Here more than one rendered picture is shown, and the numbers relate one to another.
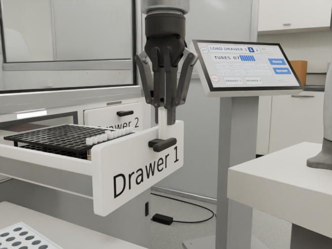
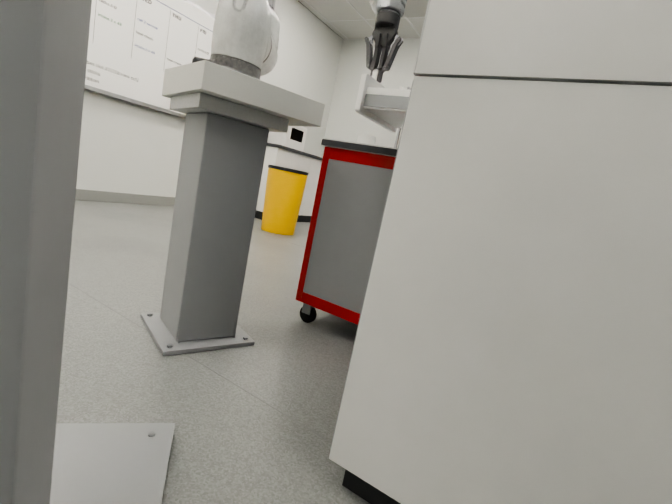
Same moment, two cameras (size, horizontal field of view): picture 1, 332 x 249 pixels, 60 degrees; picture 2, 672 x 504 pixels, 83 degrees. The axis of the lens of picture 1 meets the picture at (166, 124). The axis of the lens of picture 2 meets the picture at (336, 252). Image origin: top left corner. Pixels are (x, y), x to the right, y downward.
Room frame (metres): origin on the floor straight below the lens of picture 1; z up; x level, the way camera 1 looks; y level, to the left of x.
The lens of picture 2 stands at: (1.86, 0.01, 0.60)
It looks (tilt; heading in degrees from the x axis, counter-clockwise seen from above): 10 degrees down; 181
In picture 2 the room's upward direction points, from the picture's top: 12 degrees clockwise
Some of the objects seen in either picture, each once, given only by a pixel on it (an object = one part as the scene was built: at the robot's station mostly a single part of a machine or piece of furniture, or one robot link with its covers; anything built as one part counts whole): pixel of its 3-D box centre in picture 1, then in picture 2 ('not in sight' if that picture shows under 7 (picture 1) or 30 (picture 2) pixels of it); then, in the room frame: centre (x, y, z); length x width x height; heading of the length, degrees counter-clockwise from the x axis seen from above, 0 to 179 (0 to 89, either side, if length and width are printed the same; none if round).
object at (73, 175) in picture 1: (69, 149); (441, 114); (0.64, 0.22, 0.86); 0.40 x 0.26 x 0.06; 62
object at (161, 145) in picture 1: (159, 144); not in sight; (0.52, 0.01, 0.91); 0.07 x 0.04 x 0.01; 152
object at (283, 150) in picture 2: not in sight; (282, 171); (-3.25, -0.97, 0.61); 1.15 x 0.72 x 1.22; 151
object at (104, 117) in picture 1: (117, 121); not in sight; (0.96, 0.17, 0.87); 0.29 x 0.02 x 0.11; 152
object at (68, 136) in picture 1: (72, 148); not in sight; (0.63, 0.21, 0.87); 0.22 x 0.18 x 0.06; 62
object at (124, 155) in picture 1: (147, 158); (380, 105); (0.54, 0.03, 0.87); 0.29 x 0.02 x 0.11; 152
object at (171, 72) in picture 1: (171, 78); (377, 53); (0.55, -0.01, 1.03); 0.04 x 0.01 x 0.11; 152
